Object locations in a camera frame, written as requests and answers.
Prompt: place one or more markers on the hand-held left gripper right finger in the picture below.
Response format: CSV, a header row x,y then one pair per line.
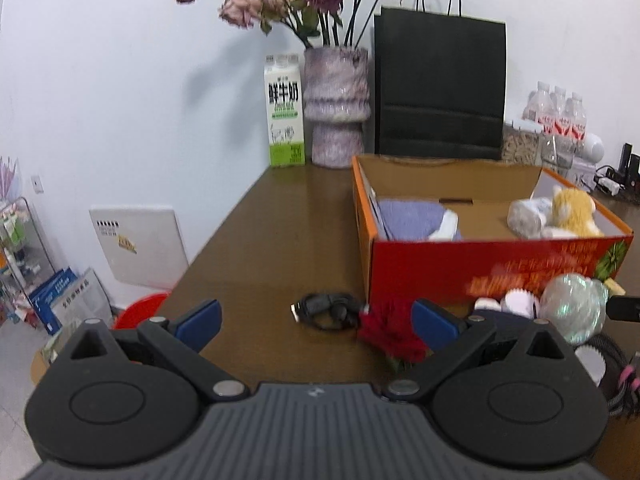
x,y
432,322

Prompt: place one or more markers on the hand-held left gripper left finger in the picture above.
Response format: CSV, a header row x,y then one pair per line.
x,y
200,322

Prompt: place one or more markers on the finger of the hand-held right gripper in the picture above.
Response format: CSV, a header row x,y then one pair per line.
x,y
625,308

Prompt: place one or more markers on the red artificial flower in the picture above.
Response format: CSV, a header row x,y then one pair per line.
x,y
395,335

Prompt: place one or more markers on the iridescent crinkled ball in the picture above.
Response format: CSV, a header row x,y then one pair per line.
x,y
570,305

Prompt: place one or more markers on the small white case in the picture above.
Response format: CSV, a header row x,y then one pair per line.
x,y
485,304

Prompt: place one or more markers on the red cardboard box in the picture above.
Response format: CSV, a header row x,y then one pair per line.
x,y
450,265

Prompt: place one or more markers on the white ribbed jar lid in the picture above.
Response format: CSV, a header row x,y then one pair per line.
x,y
520,302
590,362

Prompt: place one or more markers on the brown wooden desktop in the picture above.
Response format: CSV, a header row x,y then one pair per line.
x,y
280,240

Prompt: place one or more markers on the red plastic basin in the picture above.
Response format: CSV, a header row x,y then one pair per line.
x,y
140,310

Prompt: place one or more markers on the white flat board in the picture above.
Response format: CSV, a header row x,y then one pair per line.
x,y
140,245

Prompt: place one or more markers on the purple folded towel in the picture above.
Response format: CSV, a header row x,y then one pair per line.
x,y
410,220

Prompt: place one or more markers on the yellow plush toy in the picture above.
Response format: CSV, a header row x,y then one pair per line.
x,y
570,210

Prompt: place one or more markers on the white printed packet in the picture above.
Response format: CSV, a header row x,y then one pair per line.
x,y
85,300

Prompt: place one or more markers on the white power strip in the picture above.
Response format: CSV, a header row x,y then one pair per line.
x,y
610,185

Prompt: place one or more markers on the crumpled white plastic wrap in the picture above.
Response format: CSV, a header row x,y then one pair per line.
x,y
525,217

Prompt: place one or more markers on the pale printed tin box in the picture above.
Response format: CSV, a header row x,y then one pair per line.
x,y
582,172

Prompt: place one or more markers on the blue printed packets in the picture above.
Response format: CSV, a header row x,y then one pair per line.
x,y
50,300

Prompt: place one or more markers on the white round device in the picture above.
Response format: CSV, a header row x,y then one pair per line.
x,y
592,147

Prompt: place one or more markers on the brown cardboard carton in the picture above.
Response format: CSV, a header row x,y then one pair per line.
x,y
39,367

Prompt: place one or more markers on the clear drinking glass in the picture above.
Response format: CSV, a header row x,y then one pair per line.
x,y
557,155

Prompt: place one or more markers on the clear container of pellets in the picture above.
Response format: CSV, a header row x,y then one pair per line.
x,y
520,147

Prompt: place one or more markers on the white green milk carton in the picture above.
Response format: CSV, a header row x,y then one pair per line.
x,y
285,110

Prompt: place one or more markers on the purple white ribbed vase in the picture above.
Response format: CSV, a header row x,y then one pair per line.
x,y
335,110

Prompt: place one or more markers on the pale purple paper bundle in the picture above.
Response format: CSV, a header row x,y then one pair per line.
x,y
10,180

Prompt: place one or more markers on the black paper bag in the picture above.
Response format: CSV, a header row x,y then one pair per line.
x,y
440,85

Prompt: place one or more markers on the dried pink rose bouquet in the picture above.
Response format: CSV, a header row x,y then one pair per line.
x,y
245,7

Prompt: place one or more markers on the white wall switch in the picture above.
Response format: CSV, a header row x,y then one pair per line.
x,y
38,184

